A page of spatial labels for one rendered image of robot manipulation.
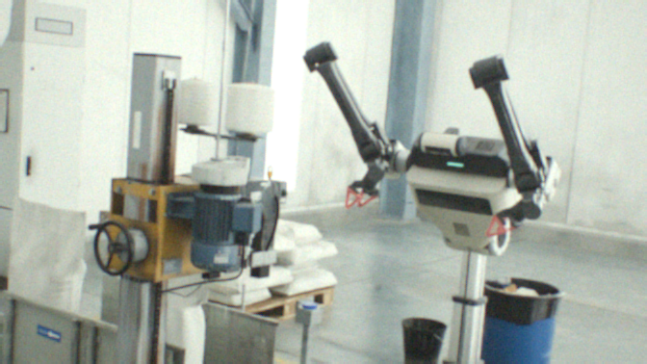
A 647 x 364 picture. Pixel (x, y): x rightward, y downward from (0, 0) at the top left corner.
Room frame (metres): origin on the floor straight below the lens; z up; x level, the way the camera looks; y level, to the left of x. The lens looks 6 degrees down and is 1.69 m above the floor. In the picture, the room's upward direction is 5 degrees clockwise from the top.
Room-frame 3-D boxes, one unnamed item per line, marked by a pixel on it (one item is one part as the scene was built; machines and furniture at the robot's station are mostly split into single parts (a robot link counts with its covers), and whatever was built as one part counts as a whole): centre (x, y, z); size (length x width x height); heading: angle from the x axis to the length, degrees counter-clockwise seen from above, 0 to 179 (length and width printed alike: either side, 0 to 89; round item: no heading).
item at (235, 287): (5.99, 0.51, 0.32); 0.66 x 0.43 x 0.15; 147
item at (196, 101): (3.02, 0.48, 1.61); 0.15 x 0.14 x 0.17; 55
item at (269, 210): (3.20, 0.36, 1.21); 0.30 x 0.25 x 0.30; 55
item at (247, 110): (2.87, 0.27, 1.61); 0.17 x 0.17 x 0.17
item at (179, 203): (2.76, 0.43, 1.27); 0.12 x 0.09 x 0.09; 145
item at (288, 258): (6.50, 0.19, 0.44); 0.68 x 0.44 x 0.15; 145
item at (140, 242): (2.74, 0.61, 1.14); 0.11 x 0.06 x 0.11; 55
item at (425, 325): (5.32, -0.71, 0.13); 0.30 x 0.30 x 0.26
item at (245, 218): (2.73, 0.24, 1.25); 0.10 x 0.08 x 0.12; 170
